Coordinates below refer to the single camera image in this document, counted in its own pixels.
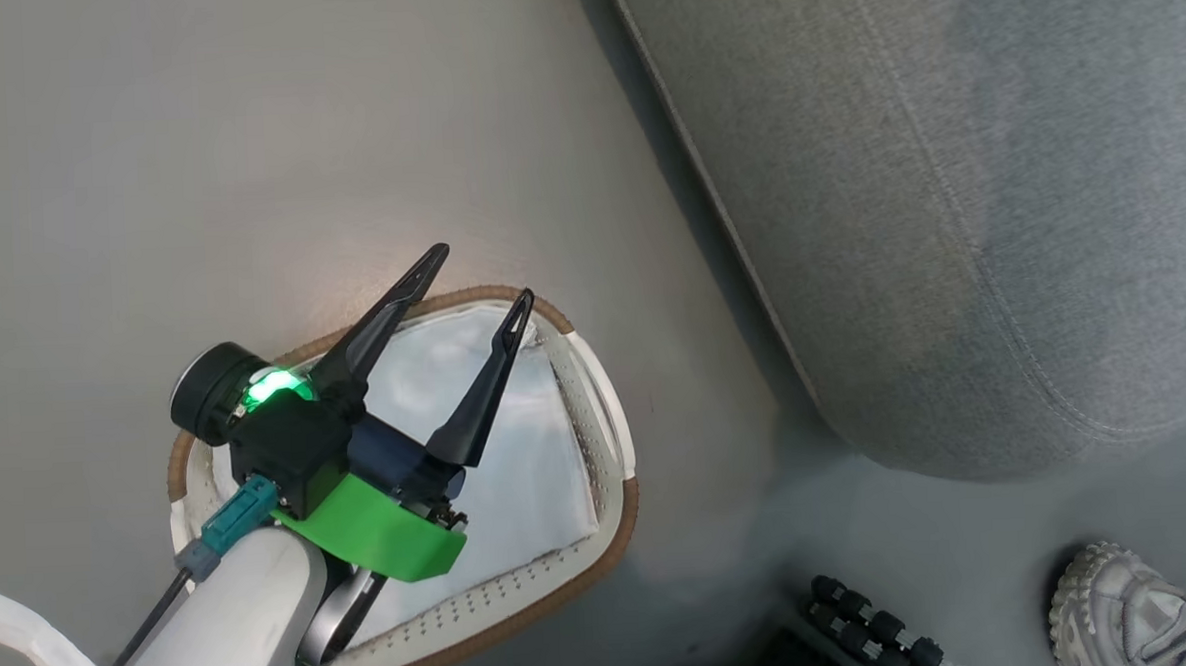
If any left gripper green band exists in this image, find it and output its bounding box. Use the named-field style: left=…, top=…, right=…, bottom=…
left=259, top=239, right=548, bottom=590

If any light grey fabric sofa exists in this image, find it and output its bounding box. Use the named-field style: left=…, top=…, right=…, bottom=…
left=602, top=0, right=1186, bottom=499

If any white fabric basket liner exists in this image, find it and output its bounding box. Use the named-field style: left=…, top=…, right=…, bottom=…
left=166, top=296, right=645, bottom=666

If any black round motor housing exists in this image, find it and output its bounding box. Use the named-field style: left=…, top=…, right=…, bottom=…
left=166, top=339, right=276, bottom=449

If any wicker rim laundry basket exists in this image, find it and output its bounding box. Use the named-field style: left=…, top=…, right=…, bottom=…
left=157, top=278, right=650, bottom=666

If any black roller wheel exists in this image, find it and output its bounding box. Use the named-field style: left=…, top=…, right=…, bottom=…
left=800, top=568, right=977, bottom=666

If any grey white sneaker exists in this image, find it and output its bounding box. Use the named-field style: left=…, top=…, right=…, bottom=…
left=1045, top=538, right=1186, bottom=666

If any teal cable connector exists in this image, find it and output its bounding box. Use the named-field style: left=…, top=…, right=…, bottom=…
left=171, top=474, right=287, bottom=586

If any thin black cable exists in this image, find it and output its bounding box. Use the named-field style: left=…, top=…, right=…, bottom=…
left=94, top=567, right=198, bottom=666

